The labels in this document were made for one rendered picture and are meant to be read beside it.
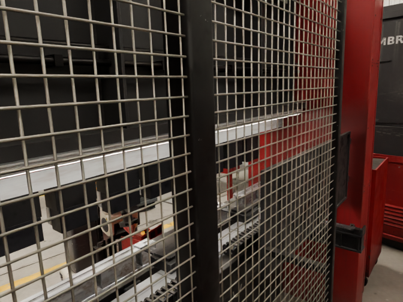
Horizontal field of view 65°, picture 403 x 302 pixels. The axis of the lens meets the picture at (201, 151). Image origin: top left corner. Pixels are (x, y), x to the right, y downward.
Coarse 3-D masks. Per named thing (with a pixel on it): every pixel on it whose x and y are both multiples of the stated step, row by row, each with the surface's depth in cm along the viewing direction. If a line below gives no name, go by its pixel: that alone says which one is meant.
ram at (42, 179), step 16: (240, 128) 188; (256, 128) 203; (272, 128) 220; (160, 144) 138; (96, 160) 114; (112, 160) 120; (128, 160) 125; (144, 160) 132; (16, 176) 94; (32, 176) 97; (48, 176) 101; (64, 176) 105; (80, 176) 110; (0, 192) 91; (16, 192) 94
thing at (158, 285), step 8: (240, 224) 154; (248, 224) 153; (224, 232) 145; (232, 232) 145; (240, 232) 145; (224, 240) 138; (160, 272) 116; (144, 280) 111; (152, 280) 111; (160, 280) 111; (168, 280) 110; (136, 288) 107; (120, 296) 103; (128, 296) 103; (144, 296) 103
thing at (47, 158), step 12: (240, 120) 149; (252, 120) 158; (108, 144) 95; (120, 144) 97; (132, 144) 100; (156, 144) 109; (48, 156) 80; (60, 156) 82; (72, 156) 85; (96, 156) 91; (0, 168) 72; (12, 168) 74; (36, 168) 78
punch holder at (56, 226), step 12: (72, 192) 108; (96, 192) 115; (48, 204) 108; (72, 204) 108; (84, 204) 112; (48, 216) 110; (72, 216) 109; (84, 216) 112; (96, 216) 116; (60, 228) 106; (72, 228) 109
